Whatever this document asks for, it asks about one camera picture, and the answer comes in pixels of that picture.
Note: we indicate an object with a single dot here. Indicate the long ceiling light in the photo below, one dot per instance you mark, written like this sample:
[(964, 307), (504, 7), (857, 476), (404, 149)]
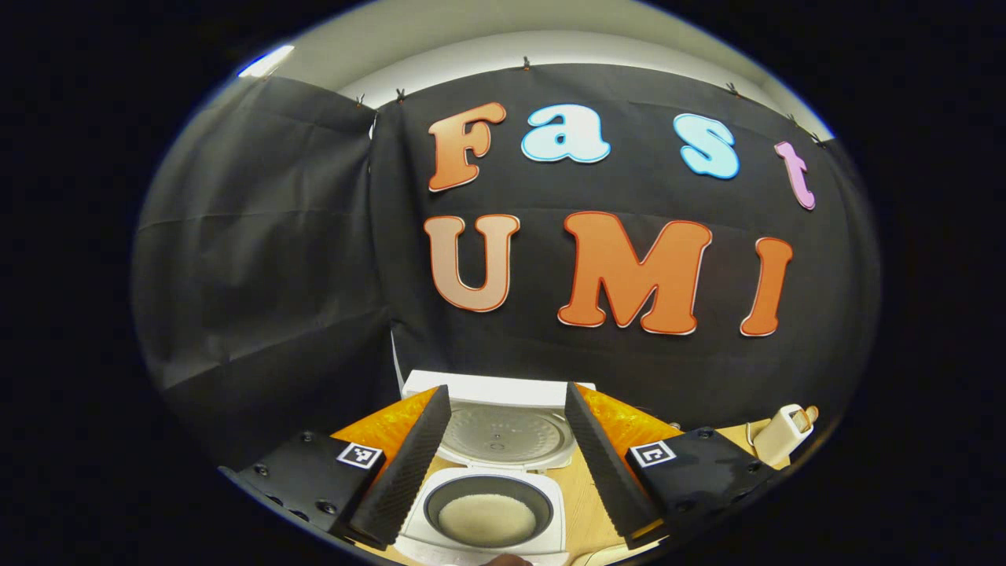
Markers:
[(267, 60)]

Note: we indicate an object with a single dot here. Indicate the row of black cloth clips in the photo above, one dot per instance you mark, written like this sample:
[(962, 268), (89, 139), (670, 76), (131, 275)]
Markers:
[(526, 63)]

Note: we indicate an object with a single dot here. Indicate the white rice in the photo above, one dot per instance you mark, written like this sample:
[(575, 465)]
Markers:
[(487, 519)]

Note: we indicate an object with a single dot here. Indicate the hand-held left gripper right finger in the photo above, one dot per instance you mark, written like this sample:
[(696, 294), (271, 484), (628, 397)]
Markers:
[(605, 472)]

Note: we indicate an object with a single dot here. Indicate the white rice cooker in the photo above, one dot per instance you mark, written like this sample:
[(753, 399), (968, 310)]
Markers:
[(503, 440)]

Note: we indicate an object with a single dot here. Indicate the toasted bread slice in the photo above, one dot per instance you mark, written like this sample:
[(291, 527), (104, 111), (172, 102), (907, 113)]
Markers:
[(810, 413)]

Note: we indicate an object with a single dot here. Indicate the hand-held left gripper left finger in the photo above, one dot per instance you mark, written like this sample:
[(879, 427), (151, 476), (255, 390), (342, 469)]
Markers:
[(409, 472)]

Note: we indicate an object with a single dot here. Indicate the beige plastic container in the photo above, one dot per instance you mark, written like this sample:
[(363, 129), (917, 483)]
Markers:
[(613, 556)]

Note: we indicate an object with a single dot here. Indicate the black backdrop cloth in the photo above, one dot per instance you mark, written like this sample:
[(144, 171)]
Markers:
[(259, 236)]

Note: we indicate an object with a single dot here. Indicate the white toaster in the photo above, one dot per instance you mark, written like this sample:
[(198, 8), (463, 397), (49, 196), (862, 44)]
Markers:
[(782, 436)]

